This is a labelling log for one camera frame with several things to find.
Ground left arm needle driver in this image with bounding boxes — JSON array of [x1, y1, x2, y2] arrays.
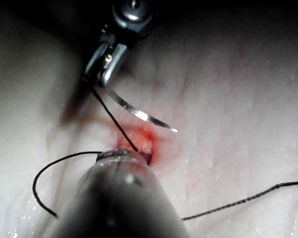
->
[[96, 148, 153, 166]]

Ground right arm needle driver jaw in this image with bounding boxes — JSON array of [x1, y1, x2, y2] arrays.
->
[[98, 44, 129, 88], [83, 43, 109, 80]]

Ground right arm needle driver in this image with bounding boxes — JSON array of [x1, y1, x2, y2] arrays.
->
[[100, 0, 154, 47]]

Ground black thread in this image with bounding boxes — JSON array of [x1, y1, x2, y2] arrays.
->
[[32, 84, 298, 222]]

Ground curved steel needle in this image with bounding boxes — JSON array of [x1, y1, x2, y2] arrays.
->
[[103, 86, 180, 135]]

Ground tissue pad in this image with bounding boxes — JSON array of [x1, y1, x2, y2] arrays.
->
[[0, 14, 298, 238]]

